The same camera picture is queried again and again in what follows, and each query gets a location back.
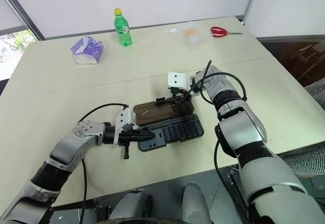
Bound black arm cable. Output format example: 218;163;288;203
187;60;252;212
76;103;129;218

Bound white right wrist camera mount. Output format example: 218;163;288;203
167;72;197;93

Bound grey speckled cushion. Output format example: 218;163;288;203
281;144;325;178
303;79;325;103

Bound metal table bracket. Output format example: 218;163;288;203
227;167;241;184

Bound white partition post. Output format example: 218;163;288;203
242;0;264;24

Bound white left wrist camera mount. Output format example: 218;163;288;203
113;107;136;147

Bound black screwdriver bit case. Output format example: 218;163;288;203
133;99;205;152

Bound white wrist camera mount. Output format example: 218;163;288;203
167;72;197;93
113;107;136;147

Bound wooden chair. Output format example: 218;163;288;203
295;44;325;80

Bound purple tissue pack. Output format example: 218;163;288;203
70;36;105;66

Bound clear plastic bag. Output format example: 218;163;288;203
165;20;213;53

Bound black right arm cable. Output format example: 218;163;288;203
187;60;252;212

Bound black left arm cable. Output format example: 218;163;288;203
76;103;129;218

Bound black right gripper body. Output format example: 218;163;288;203
168;86;189;101

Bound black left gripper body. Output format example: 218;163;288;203
118;123;140;160

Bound grey rounded robot leg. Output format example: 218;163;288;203
108;189;153;221
181;181;212;224

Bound red handled scissors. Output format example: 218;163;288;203
210;26;243;38

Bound dark window frame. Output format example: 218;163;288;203
0;0;44;41

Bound green plastic soda bottle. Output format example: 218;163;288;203
113;8;134;47

